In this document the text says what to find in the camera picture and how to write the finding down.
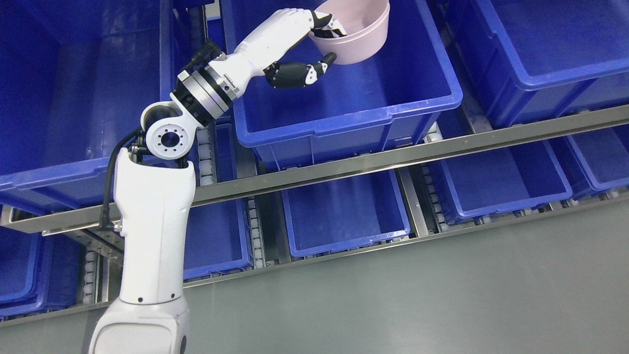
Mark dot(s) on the black white robotic hand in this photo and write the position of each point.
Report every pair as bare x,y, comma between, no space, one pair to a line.
274,37

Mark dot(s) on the far right lower blue bin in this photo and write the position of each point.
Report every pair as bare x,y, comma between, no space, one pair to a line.
594,162

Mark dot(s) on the centre lower blue bin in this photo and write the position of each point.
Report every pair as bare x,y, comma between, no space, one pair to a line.
344,214

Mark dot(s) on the right upper blue bin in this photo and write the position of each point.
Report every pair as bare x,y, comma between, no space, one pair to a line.
531,60

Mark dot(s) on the far left lower blue bin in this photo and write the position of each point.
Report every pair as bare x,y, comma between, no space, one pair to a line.
38,273

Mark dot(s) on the pink bowl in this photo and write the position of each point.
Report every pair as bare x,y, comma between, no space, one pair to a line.
366,25

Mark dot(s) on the left upper blue bin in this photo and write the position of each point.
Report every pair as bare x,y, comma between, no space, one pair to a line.
75,77

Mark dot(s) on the steel shelf rail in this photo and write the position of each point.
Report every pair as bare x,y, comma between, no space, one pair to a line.
407,156

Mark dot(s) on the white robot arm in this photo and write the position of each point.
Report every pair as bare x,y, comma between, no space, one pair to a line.
153,186

